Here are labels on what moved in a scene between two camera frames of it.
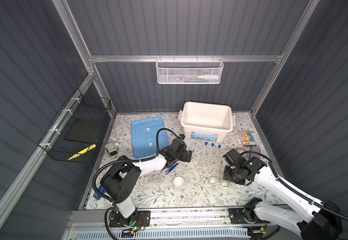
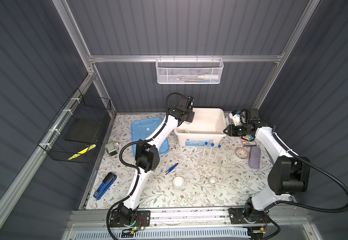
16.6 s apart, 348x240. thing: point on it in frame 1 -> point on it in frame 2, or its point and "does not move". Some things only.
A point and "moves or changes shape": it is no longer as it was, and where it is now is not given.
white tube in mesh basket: [209, 77] does not move
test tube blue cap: [206, 144] does not move
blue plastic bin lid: [144, 137] does not move
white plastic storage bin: [204, 122] moves or changes shape
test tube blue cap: [212, 146] does not move
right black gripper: [225, 175] -> [230, 130]
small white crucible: [213, 180] does not move
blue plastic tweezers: [169, 171] does not move
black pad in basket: [83, 130] does not move
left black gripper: [184, 154] -> [190, 114]
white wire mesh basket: [189, 71] does not move
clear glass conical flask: [225, 183] -> [184, 131]
